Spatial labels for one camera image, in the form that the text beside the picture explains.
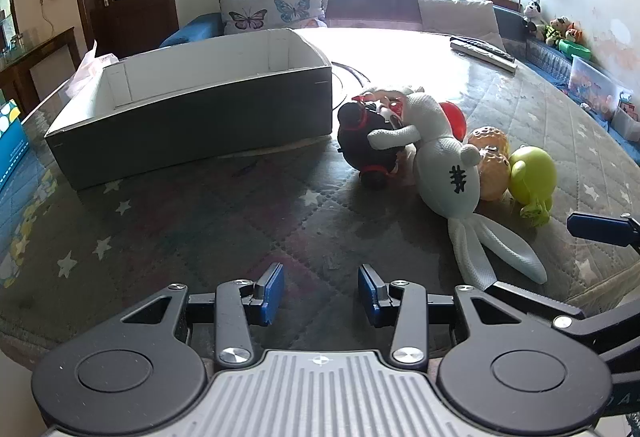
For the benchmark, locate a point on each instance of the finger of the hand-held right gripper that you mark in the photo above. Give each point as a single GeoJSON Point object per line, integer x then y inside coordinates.
{"type": "Point", "coordinates": [595, 227]}
{"type": "Point", "coordinates": [540, 304]}

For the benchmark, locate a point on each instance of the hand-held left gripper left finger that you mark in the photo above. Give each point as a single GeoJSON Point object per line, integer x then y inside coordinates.
{"type": "Point", "coordinates": [272, 292]}

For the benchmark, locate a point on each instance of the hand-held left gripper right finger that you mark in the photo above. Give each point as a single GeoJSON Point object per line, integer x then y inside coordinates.
{"type": "Point", "coordinates": [367, 292]}

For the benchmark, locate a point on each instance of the green plastic toy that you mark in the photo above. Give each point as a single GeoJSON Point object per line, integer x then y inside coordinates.
{"type": "Point", "coordinates": [532, 172]}

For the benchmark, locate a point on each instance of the orange textured toy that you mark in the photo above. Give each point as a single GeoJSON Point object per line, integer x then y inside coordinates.
{"type": "Point", "coordinates": [492, 167]}

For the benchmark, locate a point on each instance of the white plush rabbit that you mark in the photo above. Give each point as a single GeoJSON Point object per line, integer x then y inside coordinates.
{"type": "Point", "coordinates": [445, 167]}

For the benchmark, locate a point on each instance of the black and red figure toy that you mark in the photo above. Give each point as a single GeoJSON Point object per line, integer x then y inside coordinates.
{"type": "Point", "coordinates": [357, 137]}

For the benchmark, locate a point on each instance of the red ball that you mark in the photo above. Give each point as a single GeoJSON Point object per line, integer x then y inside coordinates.
{"type": "Point", "coordinates": [456, 117]}

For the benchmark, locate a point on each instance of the grey cardboard box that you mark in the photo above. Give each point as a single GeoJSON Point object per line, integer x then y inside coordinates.
{"type": "Point", "coordinates": [200, 117]}

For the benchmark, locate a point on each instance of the grey quilted desktop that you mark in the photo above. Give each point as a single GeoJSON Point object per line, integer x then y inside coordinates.
{"type": "Point", "coordinates": [225, 217]}

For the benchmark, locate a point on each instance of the small clear container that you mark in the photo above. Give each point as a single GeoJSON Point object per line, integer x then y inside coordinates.
{"type": "Point", "coordinates": [627, 122]}

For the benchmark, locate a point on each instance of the clear plastic storage bin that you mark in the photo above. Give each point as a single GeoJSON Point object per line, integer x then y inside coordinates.
{"type": "Point", "coordinates": [595, 84]}

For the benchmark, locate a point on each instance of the green bowl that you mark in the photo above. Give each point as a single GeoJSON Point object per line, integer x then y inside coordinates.
{"type": "Point", "coordinates": [575, 49]}

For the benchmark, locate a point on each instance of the white remote control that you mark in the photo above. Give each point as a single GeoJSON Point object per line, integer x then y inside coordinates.
{"type": "Point", "coordinates": [492, 59]}

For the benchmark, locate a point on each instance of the small plush toys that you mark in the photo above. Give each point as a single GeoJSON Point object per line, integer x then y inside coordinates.
{"type": "Point", "coordinates": [562, 32]}

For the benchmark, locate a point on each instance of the black remote control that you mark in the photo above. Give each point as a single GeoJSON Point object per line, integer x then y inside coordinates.
{"type": "Point", "coordinates": [480, 44]}

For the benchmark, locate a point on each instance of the black and white cow plush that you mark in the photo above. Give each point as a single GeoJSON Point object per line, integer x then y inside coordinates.
{"type": "Point", "coordinates": [533, 14]}

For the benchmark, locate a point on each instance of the grey cushion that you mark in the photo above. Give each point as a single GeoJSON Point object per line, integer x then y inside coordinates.
{"type": "Point", "coordinates": [460, 19]}

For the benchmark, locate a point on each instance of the tissue pack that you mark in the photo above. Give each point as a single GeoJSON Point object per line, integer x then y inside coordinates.
{"type": "Point", "coordinates": [87, 69]}

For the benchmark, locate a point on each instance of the blue sofa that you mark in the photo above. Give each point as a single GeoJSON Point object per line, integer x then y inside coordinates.
{"type": "Point", "coordinates": [375, 2]}

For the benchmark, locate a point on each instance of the blue cardboard box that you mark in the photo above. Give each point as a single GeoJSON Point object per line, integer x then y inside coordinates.
{"type": "Point", "coordinates": [12, 142]}

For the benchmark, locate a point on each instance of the wooden cabinet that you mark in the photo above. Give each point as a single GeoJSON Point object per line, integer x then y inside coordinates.
{"type": "Point", "coordinates": [30, 62]}

